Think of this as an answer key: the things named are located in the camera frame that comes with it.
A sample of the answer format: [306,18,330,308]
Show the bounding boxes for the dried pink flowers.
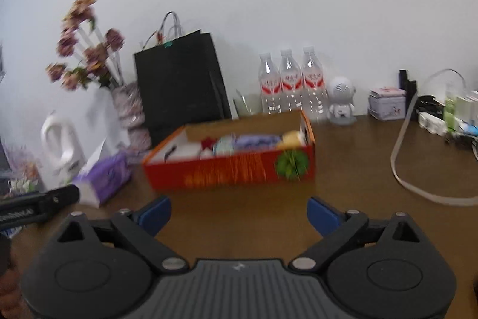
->
[45,0,125,91]

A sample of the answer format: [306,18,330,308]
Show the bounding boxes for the black paper shopping bag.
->
[134,11,232,146]

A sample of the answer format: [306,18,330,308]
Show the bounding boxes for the water bottle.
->
[258,53,282,114]
[280,49,303,111]
[302,47,327,122]

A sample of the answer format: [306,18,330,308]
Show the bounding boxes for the left water bottle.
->
[258,53,282,114]

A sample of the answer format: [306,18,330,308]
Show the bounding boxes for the white power strip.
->
[418,112,447,137]

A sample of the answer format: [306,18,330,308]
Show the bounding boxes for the white detergent jug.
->
[41,112,86,184]

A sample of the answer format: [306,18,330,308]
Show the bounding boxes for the white astronaut speaker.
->
[327,76,356,126]

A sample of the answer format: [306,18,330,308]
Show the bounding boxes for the glass cup with straw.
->
[233,90,263,117]

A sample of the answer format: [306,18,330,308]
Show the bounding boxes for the red orange cardboard box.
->
[142,111,316,190]

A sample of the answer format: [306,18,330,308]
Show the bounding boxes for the purple cloth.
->
[234,134,281,151]

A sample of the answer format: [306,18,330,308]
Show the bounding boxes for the small floral tin box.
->
[368,87,406,120]

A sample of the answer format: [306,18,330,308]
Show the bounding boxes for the middle water bottle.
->
[280,49,303,111]

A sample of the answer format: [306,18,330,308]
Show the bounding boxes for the purple tissue pack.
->
[72,140,132,208]

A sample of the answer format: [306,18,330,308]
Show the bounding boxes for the green small bottle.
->
[443,94,456,132]

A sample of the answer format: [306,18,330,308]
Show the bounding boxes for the right water bottle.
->
[302,47,327,122]

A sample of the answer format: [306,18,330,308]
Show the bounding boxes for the white flat cable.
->
[389,68,478,207]

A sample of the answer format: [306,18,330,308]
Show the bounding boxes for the translucent plastic box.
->
[150,140,202,164]

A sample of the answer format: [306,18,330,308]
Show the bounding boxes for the red fabric rose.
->
[201,137,218,151]

